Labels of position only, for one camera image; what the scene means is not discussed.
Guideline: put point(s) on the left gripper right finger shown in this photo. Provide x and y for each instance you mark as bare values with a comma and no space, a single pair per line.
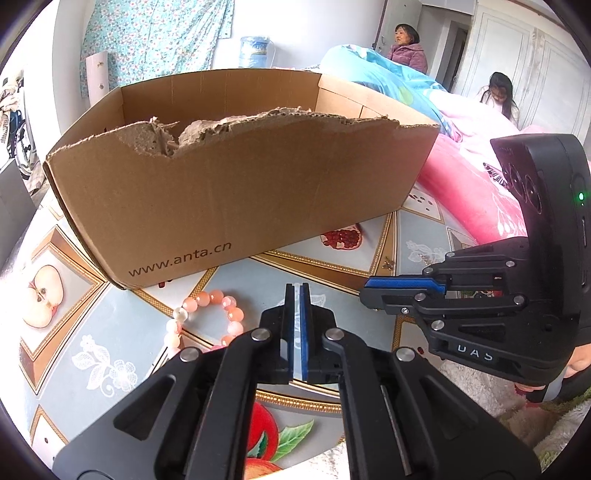
403,418

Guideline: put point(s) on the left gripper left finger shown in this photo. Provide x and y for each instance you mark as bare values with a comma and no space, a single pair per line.
191,418

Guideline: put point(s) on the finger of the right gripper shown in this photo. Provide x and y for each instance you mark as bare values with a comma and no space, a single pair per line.
409,301
407,282

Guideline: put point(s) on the right hand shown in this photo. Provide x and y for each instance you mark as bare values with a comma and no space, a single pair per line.
574,383

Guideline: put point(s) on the white fleece sleeve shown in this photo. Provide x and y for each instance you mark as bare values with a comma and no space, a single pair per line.
546,428

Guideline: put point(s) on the seated girl in white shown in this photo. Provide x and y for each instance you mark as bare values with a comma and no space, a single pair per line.
499,94

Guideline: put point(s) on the woman in purple jacket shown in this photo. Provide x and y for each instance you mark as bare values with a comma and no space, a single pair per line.
407,49

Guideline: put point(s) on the blue floral quilt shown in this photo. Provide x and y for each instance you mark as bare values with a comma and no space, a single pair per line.
368,68

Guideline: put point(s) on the brown cardboard box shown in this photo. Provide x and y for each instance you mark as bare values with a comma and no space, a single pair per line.
171,176

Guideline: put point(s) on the white wardrobe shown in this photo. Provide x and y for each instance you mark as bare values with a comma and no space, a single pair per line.
550,76

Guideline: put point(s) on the grey cabinet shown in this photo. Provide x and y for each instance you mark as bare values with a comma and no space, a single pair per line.
17,209

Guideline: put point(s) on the blue water jug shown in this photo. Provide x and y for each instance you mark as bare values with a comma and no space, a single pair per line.
255,52

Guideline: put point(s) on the wheelchair with clothes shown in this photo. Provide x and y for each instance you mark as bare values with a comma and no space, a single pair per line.
16,132

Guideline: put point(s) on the rolled pink mat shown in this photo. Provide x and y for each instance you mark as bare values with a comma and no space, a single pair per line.
97,76

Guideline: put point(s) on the floral wall curtain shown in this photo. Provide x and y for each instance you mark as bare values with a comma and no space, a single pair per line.
150,39

